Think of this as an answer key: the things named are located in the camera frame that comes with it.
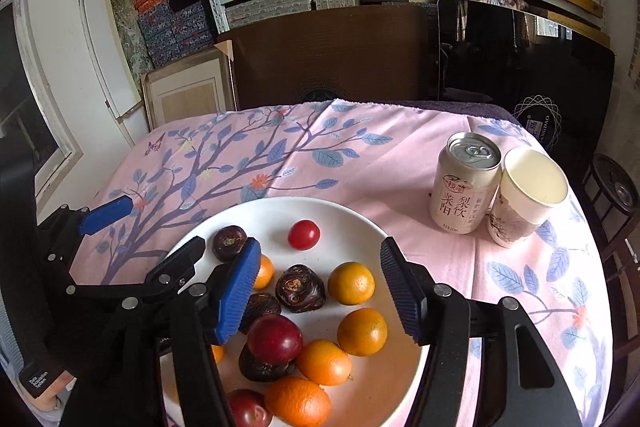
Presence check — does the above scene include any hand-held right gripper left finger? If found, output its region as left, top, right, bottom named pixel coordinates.
left=60, top=237, right=263, bottom=427

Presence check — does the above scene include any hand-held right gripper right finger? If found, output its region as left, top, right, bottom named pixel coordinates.
left=379, top=237, right=583, bottom=427

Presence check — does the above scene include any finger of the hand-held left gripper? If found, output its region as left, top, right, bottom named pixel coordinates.
left=37, top=194, right=135, bottom=303
left=67, top=236, right=207, bottom=305

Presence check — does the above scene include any dark water chestnut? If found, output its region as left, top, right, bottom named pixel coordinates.
left=238, top=343, right=298, bottom=383
left=212, top=225, right=248, bottom=263
left=275, top=264, right=327, bottom=314
left=239, top=292, right=282, bottom=335

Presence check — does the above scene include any yellowish orange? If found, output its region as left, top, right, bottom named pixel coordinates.
left=327, top=261, right=376, bottom=306

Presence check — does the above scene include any red plum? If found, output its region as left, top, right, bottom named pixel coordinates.
left=227, top=389, right=273, bottom=427
left=246, top=314, right=304, bottom=366

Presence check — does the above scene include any white plate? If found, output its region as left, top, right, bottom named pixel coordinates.
left=159, top=197, right=435, bottom=427

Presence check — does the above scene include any red cherry tomato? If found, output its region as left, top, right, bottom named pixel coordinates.
left=287, top=219, right=321, bottom=251

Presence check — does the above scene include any deep orange tangerine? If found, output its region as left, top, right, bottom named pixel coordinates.
left=264, top=376, right=332, bottom=427
left=296, top=339, right=353, bottom=387

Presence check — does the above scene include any person's left hand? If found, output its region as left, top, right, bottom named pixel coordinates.
left=27, top=372, right=76, bottom=414

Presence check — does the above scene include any pink drink can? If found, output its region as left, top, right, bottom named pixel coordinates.
left=429, top=132, right=502, bottom=235

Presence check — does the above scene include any white paper cup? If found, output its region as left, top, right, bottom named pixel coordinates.
left=487, top=147, right=570, bottom=249

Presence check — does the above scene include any pink printed tablecloth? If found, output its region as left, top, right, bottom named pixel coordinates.
left=70, top=99, right=613, bottom=427

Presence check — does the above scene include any white leaning panel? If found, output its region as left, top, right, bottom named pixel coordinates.
left=79, top=0, right=143, bottom=120

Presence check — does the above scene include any marble patterned slab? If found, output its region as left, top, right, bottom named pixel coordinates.
left=107, top=0, right=153, bottom=92

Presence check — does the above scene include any stack of blue floral boxes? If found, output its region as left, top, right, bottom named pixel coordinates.
left=135, top=0, right=216, bottom=70

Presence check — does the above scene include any dark wooden chair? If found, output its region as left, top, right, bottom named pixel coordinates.
left=580, top=154, right=640, bottom=308

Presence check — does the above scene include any black glossy board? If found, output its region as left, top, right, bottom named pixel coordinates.
left=436, top=0, right=616, bottom=158

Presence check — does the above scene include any brown board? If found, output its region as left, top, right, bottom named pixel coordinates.
left=215, top=4, right=431, bottom=110

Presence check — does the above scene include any row of grey patterned boxes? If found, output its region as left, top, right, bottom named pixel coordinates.
left=225, top=0, right=441, bottom=30

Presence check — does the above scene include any white door frame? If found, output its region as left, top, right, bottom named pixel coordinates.
left=0, top=0, right=83, bottom=188

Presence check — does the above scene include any wooden picture frame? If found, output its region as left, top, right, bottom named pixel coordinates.
left=141, top=49, right=238, bottom=132

